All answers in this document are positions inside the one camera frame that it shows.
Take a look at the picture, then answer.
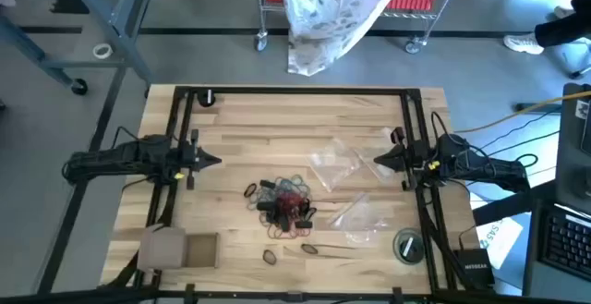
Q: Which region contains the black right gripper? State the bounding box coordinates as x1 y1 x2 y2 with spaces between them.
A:
372 127 435 191

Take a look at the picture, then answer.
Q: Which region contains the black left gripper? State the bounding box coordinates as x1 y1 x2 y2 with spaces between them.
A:
177 128 223 190

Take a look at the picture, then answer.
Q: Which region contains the green rubber bands heap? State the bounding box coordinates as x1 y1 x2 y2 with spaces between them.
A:
256 174 320 225

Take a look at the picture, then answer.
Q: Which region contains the black round puck white label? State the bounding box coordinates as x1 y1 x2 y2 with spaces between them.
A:
398 234 423 262
196 88 218 108

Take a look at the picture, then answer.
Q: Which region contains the open brown cardboard box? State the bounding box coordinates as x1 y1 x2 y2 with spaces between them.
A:
137 223 222 273

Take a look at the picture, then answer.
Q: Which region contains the black metal beam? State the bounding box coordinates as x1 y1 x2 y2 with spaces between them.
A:
471 179 560 227

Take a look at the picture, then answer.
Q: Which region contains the white printed paper sheet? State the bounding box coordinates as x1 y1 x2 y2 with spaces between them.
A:
469 191 525 271

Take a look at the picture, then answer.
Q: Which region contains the black desk foot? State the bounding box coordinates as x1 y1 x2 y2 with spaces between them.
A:
514 102 563 116

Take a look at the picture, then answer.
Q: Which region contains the white tape roll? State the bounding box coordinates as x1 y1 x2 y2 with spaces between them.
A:
91 43 114 60

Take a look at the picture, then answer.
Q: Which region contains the white floral curtain cloth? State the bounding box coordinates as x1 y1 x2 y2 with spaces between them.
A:
276 0 410 78

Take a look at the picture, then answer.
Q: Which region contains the grey metal workbench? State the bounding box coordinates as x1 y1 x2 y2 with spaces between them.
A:
0 0 161 96

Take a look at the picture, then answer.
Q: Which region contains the dark desk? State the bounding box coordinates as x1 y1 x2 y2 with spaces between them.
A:
523 197 591 304

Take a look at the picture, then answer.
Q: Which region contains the person's shoe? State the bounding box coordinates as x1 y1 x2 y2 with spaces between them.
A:
552 5 576 20
502 32 546 56

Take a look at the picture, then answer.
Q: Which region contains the black keyboard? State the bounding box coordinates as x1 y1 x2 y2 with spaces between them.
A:
538 211 591 283

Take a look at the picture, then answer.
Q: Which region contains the black serrated foam block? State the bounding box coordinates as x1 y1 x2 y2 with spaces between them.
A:
49 0 91 16

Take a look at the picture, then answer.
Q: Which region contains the office chair base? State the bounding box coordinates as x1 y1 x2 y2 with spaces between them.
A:
567 61 591 81

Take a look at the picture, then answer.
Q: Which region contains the person's leg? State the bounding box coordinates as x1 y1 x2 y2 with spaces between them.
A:
534 0 591 49

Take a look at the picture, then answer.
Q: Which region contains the black right arm cable loop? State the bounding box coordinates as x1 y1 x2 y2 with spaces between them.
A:
430 110 452 140

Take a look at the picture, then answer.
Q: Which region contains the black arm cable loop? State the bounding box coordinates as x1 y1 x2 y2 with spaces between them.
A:
111 125 140 149
430 110 452 140

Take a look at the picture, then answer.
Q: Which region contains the black power cable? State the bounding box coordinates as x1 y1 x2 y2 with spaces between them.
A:
121 176 156 192

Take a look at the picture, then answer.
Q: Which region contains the green tape ring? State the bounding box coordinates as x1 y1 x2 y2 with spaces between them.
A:
392 227 427 266

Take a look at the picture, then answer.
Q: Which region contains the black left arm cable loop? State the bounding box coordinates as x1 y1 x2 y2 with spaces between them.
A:
111 125 140 149

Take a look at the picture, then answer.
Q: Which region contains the black switch cable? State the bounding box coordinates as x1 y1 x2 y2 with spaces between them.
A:
456 223 478 251

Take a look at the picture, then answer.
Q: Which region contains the black floor cable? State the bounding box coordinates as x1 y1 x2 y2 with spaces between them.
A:
487 130 561 157
477 108 562 152

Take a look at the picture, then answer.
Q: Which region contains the black Netgear network switch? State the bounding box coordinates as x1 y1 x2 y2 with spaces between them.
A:
453 247 497 292

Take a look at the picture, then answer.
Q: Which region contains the chrome wire rack cart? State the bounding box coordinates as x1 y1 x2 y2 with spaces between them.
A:
252 0 468 55

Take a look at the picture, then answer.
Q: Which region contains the yellow cable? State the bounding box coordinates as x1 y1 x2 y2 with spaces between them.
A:
454 90 591 134

